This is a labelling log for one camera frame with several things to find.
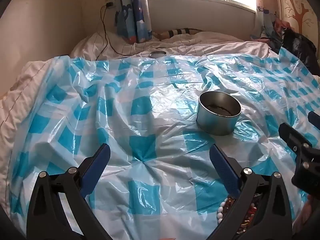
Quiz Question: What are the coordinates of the blue checkered plastic sheet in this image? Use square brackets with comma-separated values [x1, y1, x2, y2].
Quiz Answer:
[10, 47, 320, 240]

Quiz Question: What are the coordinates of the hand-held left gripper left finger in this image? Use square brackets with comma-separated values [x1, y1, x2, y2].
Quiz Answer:
[26, 143, 111, 240]

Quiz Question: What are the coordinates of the wardrobe with tree decoration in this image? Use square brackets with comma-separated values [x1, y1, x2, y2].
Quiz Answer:
[275, 0, 318, 38]

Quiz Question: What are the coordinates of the black plastic bag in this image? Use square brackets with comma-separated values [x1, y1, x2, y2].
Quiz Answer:
[270, 27, 318, 75]

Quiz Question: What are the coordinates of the round metal tin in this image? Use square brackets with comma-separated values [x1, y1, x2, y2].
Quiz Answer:
[196, 91, 242, 136]

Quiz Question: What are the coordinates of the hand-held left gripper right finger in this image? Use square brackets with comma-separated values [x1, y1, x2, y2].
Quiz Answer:
[209, 144, 293, 240]

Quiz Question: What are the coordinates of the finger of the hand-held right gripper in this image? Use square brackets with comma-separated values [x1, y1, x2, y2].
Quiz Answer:
[278, 123, 313, 160]
[307, 111, 320, 130]

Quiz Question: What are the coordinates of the blue cartoon print curtain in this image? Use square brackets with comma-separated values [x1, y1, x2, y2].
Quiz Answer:
[115, 0, 152, 44]
[250, 0, 280, 43]

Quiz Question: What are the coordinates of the person's right hand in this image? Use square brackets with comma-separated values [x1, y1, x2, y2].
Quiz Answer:
[294, 195, 317, 233]

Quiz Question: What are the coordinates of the pile of clothes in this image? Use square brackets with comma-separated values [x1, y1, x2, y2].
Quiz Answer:
[250, 12, 292, 45]

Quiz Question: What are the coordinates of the black charging cable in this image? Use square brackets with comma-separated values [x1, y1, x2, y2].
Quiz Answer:
[100, 4, 140, 58]

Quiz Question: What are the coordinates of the striped pillow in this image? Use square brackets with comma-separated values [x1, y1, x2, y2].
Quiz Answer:
[152, 28, 208, 40]

